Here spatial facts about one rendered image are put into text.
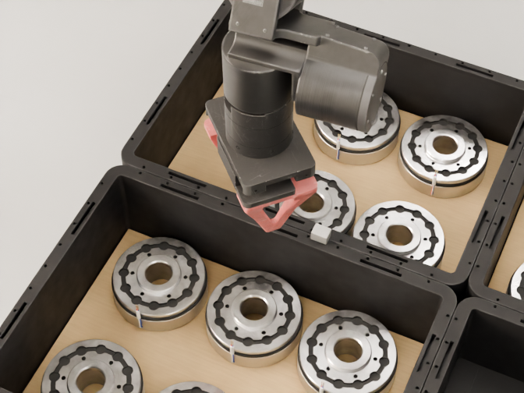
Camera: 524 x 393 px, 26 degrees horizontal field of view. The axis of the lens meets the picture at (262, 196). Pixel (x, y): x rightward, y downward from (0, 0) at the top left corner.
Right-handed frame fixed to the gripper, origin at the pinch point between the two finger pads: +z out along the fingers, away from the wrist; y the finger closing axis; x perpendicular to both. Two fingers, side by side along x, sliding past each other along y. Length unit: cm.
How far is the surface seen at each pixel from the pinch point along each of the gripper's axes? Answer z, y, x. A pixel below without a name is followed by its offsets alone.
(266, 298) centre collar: 20.0, 1.5, -1.1
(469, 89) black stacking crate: 16.2, 17.6, -32.9
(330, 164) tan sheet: 23.5, 18.4, -15.8
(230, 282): 20.5, 5.0, 1.7
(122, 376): 20.5, -1.6, 15.8
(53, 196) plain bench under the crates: 36, 36, 16
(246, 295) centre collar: 20.0, 2.5, 0.8
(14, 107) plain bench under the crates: 36, 53, 17
